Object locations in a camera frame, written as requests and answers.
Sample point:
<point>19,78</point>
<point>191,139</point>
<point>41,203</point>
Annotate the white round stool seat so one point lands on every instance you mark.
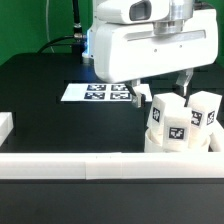
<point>154,144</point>

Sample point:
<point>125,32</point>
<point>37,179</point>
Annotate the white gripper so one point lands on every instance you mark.
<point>131,52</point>

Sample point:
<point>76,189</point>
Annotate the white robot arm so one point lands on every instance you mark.
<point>166,16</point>

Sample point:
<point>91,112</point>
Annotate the white sheet with tags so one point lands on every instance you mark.
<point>96,92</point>

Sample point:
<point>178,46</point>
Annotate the white front fence bar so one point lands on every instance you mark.
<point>95,166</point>

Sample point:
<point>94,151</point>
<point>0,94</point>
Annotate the white left fence bar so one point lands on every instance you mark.
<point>6,125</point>

